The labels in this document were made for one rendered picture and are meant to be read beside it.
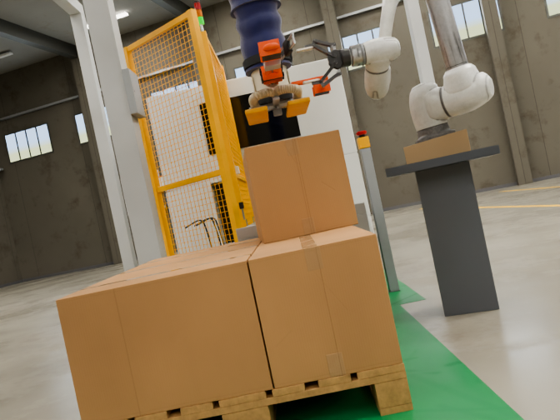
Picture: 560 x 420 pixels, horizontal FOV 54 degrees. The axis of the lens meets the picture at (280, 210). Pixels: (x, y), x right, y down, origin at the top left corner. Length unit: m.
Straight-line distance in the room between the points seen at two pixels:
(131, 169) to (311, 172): 1.75
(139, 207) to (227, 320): 2.12
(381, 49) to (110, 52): 2.08
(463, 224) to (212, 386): 1.48
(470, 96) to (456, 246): 0.70
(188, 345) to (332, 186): 0.92
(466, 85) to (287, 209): 1.02
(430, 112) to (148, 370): 1.74
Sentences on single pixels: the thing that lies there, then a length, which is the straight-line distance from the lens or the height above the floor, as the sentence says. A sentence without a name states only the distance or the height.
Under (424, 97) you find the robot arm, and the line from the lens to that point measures 2.75.
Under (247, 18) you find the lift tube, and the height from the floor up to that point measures 1.53.
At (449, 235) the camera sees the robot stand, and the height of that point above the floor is 0.38.
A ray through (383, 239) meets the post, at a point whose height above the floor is 0.34.
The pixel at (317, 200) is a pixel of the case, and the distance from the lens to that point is 2.25.
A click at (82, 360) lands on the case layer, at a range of 1.83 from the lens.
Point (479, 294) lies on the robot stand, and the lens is 2.76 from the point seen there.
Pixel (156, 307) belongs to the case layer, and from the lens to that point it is 1.72.
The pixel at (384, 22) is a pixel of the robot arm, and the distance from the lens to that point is 2.64.
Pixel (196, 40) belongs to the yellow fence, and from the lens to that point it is 3.87.
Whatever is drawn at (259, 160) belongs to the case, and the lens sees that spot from 2.24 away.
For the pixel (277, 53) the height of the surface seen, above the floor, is 1.21.
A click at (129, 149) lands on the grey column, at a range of 3.75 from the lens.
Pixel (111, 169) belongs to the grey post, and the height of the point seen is 1.42.
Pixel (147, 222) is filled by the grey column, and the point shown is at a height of 0.76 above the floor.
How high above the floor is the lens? 0.69
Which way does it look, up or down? level
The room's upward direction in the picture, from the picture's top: 12 degrees counter-clockwise
